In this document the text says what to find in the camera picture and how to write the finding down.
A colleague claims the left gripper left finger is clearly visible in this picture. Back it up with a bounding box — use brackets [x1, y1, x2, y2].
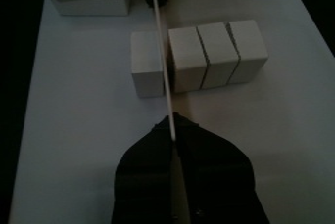
[111, 114, 178, 224]

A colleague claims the white toy block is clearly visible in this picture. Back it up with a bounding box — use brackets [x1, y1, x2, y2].
[49, 0, 132, 18]

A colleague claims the white cutting board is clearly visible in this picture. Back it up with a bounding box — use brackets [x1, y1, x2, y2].
[7, 0, 335, 224]

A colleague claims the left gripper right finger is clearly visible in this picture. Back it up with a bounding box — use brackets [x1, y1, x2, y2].
[172, 112, 273, 224]

